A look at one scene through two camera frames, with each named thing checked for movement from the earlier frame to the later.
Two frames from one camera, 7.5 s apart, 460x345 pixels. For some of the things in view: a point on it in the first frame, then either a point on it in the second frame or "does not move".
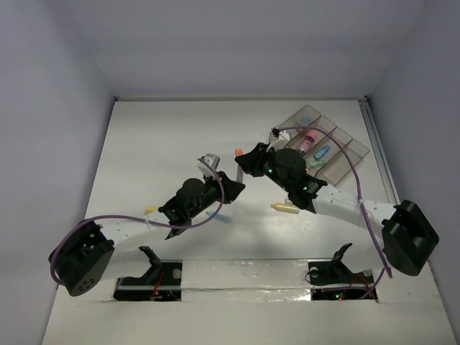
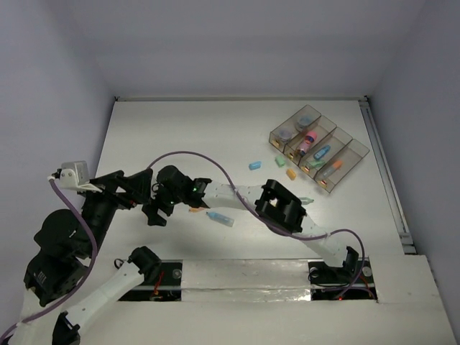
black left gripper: x=223 y=187 -> x=108 y=187
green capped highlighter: x=317 y=162 does not move
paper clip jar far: x=305 y=120 does not move
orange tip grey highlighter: x=240 y=171 -> x=331 y=170
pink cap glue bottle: x=309 y=138 does not move
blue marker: x=322 y=152 does not move
